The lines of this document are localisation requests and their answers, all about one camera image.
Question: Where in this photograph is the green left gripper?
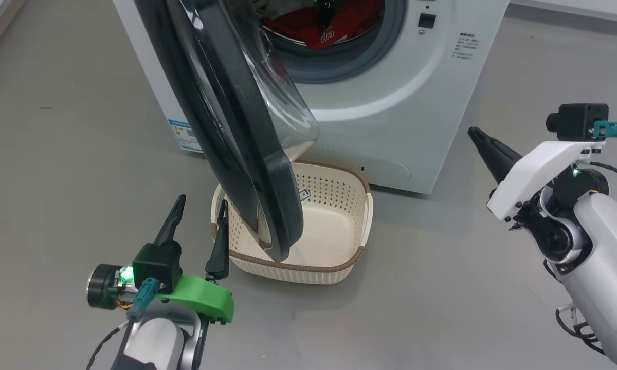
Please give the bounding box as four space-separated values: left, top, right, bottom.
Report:
86 194 235 324

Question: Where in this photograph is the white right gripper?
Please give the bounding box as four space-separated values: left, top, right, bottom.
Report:
467 126 611 232

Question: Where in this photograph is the dark round glass washer door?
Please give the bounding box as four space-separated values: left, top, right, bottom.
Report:
134 0 320 263

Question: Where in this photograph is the red and white garment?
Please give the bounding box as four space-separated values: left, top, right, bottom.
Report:
260 0 386 50

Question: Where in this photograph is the white front-load washing machine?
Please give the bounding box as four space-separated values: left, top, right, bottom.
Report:
112 0 510 195

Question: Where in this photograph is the cream perforated basket brown rim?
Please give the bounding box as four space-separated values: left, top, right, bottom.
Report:
211 159 374 286

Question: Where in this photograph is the blue energy label sticker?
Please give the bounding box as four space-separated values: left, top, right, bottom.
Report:
168 119 204 153

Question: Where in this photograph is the white cart panel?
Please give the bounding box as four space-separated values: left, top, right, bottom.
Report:
509 0 617 25

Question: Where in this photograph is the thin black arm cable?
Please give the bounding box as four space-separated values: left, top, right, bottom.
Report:
554 304 606 356

